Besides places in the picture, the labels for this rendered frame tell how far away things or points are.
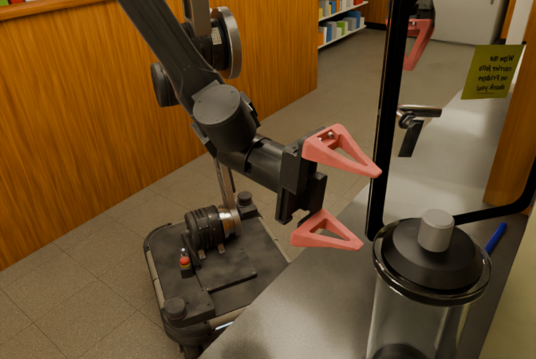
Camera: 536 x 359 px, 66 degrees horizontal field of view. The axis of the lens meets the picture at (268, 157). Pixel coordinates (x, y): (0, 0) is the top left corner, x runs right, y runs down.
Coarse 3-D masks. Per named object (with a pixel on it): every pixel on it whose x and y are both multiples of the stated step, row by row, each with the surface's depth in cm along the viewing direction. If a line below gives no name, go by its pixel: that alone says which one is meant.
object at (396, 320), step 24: (384, 264) 39; (384, 288) 41; (408, 288) 37; (432, 288) 36; (480, 288) 36; (384, 312) 42; (408, 312) 39; (432, 312) 38; (456, 312) 38; (384, 336) 43; (408, 336) 40; (432, 336) 40; (456, 336) 41
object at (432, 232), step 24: (432, 216) 38; (384, 240) 41; (408, 240) 40; (432, 240) 38; (456, 240) 40; (408, 264) 38; (432, 264) 37; (456, 264) 37; (480, 264) 38; (456, 288) 36
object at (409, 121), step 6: (408, 120) 56; (414, 120) 55; (420, 120) 55; (408, 126) 55; (414, 126) 55; (420, 126) 55; (408, 132) 56; (414, 132) 56; (408, 138) 56; (414, 138) 57; (402, 144) 57; (408, 144) 57; (414, 144) 57; (402, 150) 57; (408, 150) 57; (402, 156) 58; (408, 156) 58
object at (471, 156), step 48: (432, 0) 49; (480, 0) 50; (528, 0) 52; (384, 48) 51; (432, 48) 52; (480, 48) 54; (528, 48) 56; (432, 96) 56; (480, 96) 58; (528, 96) 60; (432, 144) 60; (480, 144) 62; (528, 144) 65; (432, 192) 65; (480, 192) 67
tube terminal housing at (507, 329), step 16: (528, 224) 42; (528, 240) 43; (528, 256) 44; (512, 272) 46; (528, 272) 44; (512, 288) 46; (528, 288) 45; (512, 304) 47; (528, 304) 46; (496, 320) 49; (512, 320) 48; (528, 320) 47; (496, 336) 50; (512, 336) 49; (528, 336) 48; (496, 352) 51; (512, 352) 50; (528, 352) 49
